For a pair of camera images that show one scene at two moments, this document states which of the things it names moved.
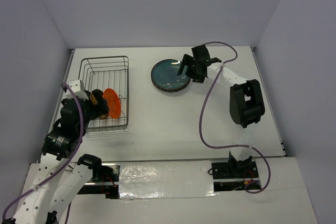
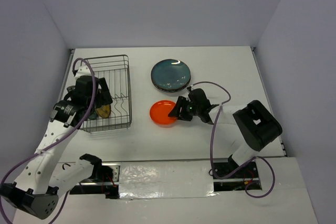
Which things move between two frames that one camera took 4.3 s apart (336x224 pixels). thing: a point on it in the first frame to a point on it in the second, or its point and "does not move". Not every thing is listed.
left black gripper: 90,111 to 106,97
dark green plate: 164,76 does not move
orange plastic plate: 114,103 to 158,114
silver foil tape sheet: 166,179 does not move
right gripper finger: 186,60 to 180,110
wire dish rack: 105,73 does not move
